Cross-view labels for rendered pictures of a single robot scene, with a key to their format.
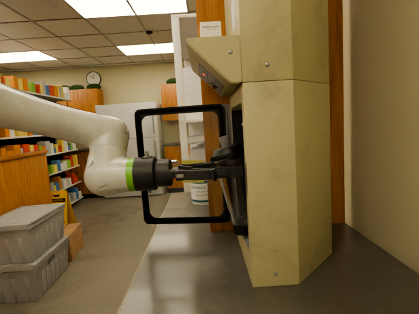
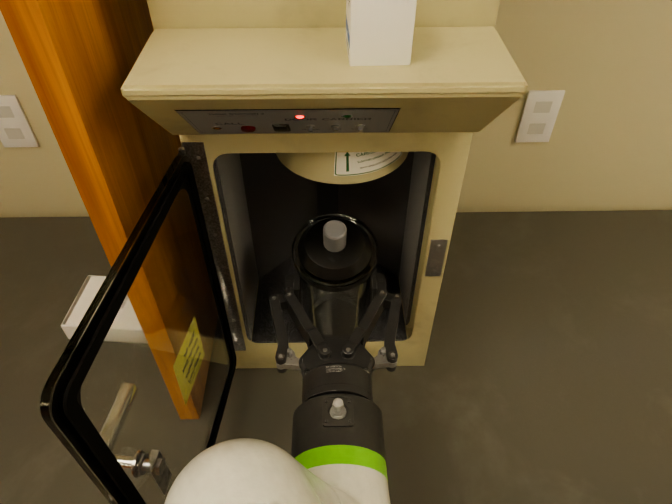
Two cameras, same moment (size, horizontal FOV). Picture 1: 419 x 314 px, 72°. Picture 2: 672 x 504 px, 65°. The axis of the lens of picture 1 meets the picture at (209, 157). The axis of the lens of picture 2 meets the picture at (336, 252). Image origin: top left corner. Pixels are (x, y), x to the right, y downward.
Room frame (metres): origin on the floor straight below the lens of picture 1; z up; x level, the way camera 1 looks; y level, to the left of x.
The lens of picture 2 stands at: (0.79, 0.42, 1.71)
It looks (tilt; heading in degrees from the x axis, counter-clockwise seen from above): 45 degrees down; 270
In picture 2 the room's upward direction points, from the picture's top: straight up
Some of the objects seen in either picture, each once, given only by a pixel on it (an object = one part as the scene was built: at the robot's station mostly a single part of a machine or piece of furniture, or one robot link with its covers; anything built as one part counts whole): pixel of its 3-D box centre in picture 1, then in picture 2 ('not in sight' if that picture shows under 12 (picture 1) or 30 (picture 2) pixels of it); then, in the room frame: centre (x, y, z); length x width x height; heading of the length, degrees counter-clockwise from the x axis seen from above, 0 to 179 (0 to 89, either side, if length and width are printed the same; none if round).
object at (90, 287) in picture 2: not in sight; (121, 308); (1.17, -0.19, 0.96); 0.16 x 0.12 x 0.04; 176
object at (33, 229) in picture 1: (28, 231); not in sight; (2.43, 1.61, 0.49); 0.60 x 0.42 x 0.33; 1
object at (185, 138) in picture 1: (183, 166); (176, 373); (0.96, 0.09, 1.19); 0.30 x 0.01 x 0.40; 83
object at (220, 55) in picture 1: (212, 73); (325, 106); (0.79, -0.02, 1.46); 0.32 x 0.11 x 0.10; 1
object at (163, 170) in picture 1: (174, 172); (336, 373); (0.78, 0.10, 1.20); 0.09 x 0.08 x 0.07; 91
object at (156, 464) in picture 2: not in sight; (156, 472); (0.96, 0.20, 1.18); 0.02 x 0.02 x 0.06; 83
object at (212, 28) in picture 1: (210, 37); (378, 16); (0.75, -0.02, 1.54); 0.05 x 0.05 x 0.06; 2
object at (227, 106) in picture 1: (231, 164); (218, 270); (0.94, -0.07, 1.19); 0.03 x 0.02 x 0.39; 1
